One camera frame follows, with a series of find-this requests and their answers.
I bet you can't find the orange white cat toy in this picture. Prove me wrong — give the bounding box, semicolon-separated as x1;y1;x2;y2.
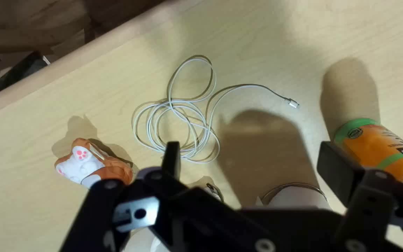
55;138;135;188

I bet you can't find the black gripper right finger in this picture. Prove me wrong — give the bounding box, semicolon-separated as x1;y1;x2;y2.
317;142;364;206

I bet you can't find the white coiled cable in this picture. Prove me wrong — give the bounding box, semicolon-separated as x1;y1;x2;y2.
131;54;301;164

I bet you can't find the white cloth in bowl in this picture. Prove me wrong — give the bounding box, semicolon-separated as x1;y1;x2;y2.
257;185;329;211

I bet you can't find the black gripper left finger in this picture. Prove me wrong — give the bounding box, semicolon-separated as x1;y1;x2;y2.
161;142;181;180

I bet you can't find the dark metal bar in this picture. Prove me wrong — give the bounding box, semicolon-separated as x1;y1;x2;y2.
0;52;51;92

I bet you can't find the orange pill bottle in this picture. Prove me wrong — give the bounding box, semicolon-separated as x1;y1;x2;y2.
334;118;403;183

